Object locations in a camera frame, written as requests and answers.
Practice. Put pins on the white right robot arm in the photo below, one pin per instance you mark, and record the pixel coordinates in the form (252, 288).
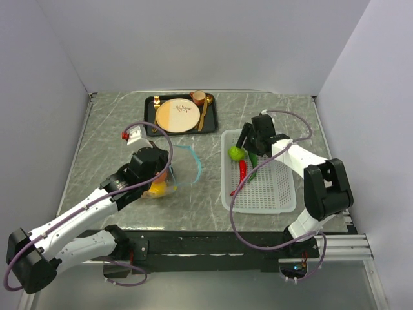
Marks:
(327, 190)

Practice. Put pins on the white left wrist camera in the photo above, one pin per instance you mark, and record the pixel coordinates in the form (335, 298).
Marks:
(136, 137)

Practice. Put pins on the white plastic basket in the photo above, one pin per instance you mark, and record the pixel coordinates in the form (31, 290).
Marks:
(272, 191)

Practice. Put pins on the aluminium frame rail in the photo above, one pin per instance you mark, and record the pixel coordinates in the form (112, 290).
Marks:
(340, 247)

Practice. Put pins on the orange tangerine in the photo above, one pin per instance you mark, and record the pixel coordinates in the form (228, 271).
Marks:
(161, 177)

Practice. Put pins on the yellow apple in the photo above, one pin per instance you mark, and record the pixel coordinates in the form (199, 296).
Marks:
(158, 190)

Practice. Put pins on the green cabbage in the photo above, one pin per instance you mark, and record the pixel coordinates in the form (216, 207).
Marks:
(236, 154)

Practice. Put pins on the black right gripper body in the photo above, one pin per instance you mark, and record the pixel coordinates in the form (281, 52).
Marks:
(251, 143)

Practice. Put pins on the gold fork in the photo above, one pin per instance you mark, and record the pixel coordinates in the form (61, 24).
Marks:
(156, 105)

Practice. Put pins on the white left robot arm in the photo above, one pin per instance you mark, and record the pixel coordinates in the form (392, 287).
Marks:
(37, 257)

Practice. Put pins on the orange ceramic cup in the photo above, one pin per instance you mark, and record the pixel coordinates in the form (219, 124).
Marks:
(198, 97)

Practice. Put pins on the cream and orange plate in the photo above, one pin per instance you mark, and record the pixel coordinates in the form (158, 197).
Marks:
(177, 115)

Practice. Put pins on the gold spoon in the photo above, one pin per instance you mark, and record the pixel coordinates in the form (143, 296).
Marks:
(209, 99)

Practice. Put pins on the green chili pepper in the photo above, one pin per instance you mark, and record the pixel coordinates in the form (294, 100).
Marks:
(254, 162)

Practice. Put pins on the clear zip top bag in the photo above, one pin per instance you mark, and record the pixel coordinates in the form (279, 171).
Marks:
(184, 170)

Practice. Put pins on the gold knife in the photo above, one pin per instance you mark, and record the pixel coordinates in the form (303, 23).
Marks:
(203, 114)

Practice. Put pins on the red chili pepper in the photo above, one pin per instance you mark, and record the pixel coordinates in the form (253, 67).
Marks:
(242, 174)

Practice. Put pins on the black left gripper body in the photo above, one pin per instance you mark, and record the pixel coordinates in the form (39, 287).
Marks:
(162, 164)

